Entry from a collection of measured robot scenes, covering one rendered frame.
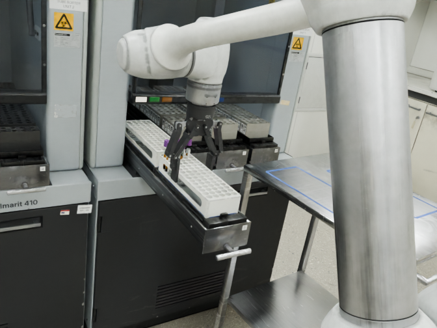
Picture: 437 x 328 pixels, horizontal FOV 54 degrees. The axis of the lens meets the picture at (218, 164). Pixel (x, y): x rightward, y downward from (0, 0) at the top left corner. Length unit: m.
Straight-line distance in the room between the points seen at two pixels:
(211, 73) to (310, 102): 2.43
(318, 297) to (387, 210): 1.29
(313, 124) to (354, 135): 3.03
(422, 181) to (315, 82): 1.07
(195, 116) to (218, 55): 0.17
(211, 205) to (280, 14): 0.48
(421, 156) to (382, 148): 2.87
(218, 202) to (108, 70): 0.56
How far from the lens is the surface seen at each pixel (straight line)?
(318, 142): 3.69
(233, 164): 1.60
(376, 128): 0.55
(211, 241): 1.08
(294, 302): 1.76
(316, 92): 3.47
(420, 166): 3.43
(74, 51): 1.34
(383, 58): 0.56
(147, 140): 1.39
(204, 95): 1.10
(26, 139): 1.37
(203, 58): 1.05
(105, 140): 1.44
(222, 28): 0.88
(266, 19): 0.87
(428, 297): 0.78
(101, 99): 1.40
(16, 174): 1.33
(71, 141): 1.42
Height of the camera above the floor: 1.34
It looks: 22 degrees down
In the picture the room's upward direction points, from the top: 9 degrees clockwise
